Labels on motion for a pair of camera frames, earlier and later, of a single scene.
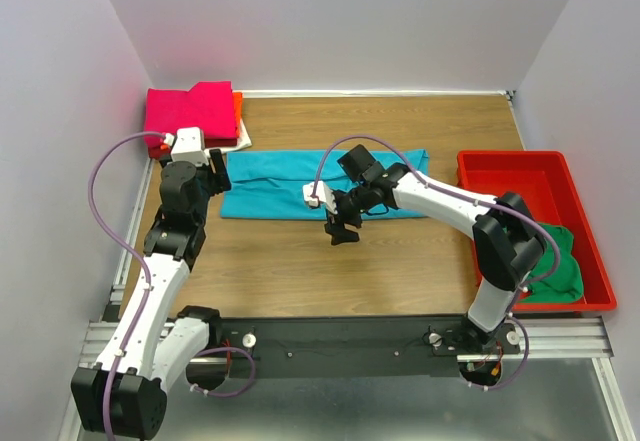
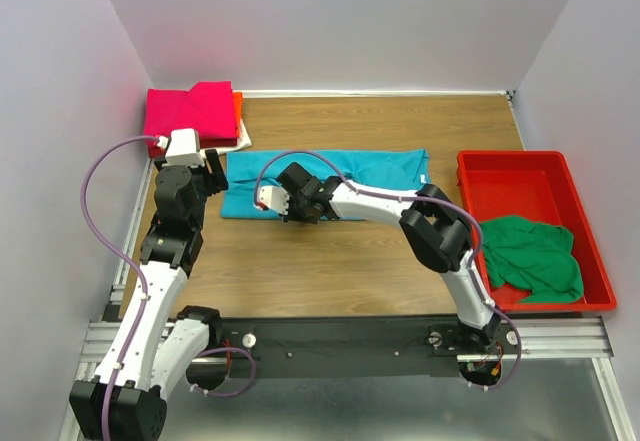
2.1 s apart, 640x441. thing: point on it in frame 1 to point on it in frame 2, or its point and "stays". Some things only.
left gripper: x=220 y=181 stays
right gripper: x=335 y=224 to x=292 y=216
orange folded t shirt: x=237 y=100 stays
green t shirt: x=556 y=276 stays
